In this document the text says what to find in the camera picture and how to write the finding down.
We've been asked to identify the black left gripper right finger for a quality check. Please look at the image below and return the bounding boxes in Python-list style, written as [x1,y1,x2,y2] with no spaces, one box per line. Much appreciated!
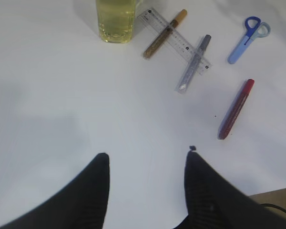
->
[177,151,286,229]

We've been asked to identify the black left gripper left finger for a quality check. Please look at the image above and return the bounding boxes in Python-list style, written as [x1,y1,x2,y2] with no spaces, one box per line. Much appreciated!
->
[1,153,110,229]

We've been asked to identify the blue scissors with sheath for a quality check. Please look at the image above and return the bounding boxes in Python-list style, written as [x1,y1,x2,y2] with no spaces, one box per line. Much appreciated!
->
[227,16,271,64]

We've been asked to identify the yellow liquid plastic bottle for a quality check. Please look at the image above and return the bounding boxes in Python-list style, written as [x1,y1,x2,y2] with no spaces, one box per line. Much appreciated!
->
[96,0,142,43]

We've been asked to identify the red marker pen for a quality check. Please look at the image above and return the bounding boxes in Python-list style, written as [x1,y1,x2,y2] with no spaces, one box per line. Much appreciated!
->
[218,79,255,140]

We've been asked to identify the silver marker pen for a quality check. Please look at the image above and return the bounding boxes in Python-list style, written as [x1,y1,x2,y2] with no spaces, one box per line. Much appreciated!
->
[177,34,211,94]

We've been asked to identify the gold marker pen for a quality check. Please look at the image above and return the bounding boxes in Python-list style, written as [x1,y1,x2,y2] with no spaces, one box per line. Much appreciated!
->
[143,9,187,59]

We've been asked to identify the clear plastic ruler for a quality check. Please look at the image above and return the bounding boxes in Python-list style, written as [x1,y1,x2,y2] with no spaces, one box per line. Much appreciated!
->
[138,7,211,74]

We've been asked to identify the black cable on floor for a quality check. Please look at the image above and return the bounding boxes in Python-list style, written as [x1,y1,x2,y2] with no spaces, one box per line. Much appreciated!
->
[259,203,286,221]

